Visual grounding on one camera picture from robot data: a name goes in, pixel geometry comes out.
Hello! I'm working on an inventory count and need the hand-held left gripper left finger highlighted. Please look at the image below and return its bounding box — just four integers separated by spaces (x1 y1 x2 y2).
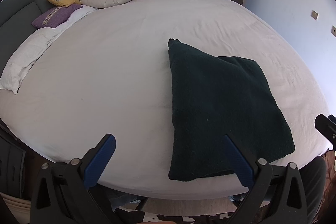
29 133 116 224

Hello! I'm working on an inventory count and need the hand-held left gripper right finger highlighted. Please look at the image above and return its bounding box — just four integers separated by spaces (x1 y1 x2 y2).
223 134 315 224

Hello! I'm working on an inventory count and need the purple pillow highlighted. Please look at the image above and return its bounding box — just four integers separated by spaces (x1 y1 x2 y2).
31 4 83 29

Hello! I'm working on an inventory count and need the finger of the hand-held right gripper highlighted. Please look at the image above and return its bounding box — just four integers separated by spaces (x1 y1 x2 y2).
314 114 336 151

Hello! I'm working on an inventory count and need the dark green sweater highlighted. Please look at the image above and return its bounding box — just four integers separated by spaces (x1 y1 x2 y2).
167 38 296 182

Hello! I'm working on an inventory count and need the dark grey headboard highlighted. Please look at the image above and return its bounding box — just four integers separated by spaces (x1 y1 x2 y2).
0 0 87 35

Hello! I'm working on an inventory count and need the brown white patterned cloth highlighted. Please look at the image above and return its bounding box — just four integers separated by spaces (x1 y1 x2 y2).
115 151 336 224

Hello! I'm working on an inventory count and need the dark grey nightstand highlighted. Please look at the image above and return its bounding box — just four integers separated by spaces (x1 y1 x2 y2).
0 122 27 198

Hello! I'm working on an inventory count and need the bed with white sheet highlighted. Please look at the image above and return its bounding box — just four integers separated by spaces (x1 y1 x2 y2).
0 0 334 201

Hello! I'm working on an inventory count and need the white textured pillow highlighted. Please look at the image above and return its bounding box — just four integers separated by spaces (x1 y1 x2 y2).
0 27 62 94

